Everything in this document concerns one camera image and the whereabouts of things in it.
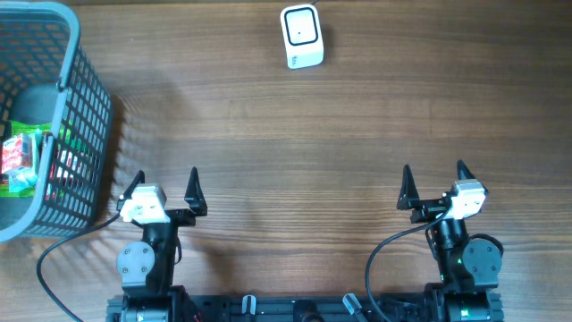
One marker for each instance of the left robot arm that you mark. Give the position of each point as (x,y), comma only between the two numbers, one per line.
(146,267)

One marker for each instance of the red white tissue pack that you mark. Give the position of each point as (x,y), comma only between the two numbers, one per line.
(16,155)

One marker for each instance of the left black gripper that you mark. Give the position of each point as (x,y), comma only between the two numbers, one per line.
(191,196)

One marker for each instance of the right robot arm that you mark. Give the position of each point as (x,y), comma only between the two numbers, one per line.
(469,265)

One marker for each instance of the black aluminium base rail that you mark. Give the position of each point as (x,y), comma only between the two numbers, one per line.
(304,308)

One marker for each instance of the grey plastic mesh basket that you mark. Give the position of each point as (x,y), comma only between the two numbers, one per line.
(49,84)

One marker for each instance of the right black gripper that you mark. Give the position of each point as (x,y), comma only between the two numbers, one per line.
(409,199)

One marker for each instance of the green snack bag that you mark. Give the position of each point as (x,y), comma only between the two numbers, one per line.
(24,129)

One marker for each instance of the teal wrapper packet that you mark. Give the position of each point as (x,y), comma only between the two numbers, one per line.
(28,178)

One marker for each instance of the white barcode scanner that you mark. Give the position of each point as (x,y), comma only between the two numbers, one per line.
(302,36)

